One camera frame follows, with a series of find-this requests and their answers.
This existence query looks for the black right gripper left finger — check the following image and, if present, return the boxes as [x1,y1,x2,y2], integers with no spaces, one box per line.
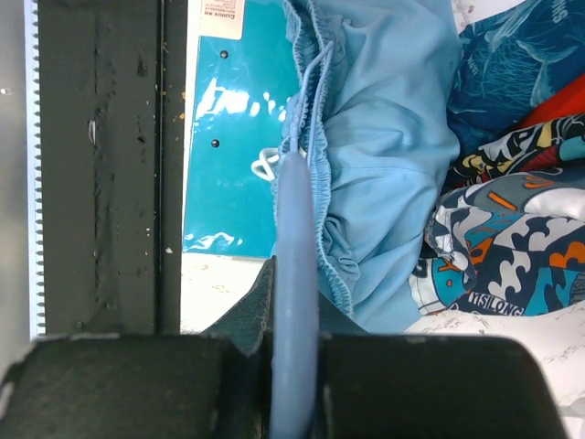
[204,257,276,438]

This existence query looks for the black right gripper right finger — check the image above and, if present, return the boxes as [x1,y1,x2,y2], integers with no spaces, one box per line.
[313,294,367,439]

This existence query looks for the light blue wire hanger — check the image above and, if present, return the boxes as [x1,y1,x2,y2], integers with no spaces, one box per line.
[269,43,335,438]

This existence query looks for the light blue shorts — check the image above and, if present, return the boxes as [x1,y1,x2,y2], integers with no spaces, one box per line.
[279,1,461,334]

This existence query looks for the colourful cartoon print shorts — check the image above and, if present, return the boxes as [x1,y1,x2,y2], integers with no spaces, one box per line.
[409,114,584,316]

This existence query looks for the blue patterned shorts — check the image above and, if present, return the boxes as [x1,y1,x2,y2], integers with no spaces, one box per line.
[448,1,584,153]

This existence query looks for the orange shorts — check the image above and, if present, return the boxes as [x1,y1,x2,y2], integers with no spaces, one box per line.
[517,81,584,128]

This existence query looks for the teal folder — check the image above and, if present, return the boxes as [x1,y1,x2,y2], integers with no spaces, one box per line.
[183,1,299,258]

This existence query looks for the light blue cable duct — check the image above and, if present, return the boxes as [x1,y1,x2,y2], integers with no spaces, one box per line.
[23,0,46,339]

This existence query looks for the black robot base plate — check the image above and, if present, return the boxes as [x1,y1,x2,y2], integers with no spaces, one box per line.
[38,1,187,335]

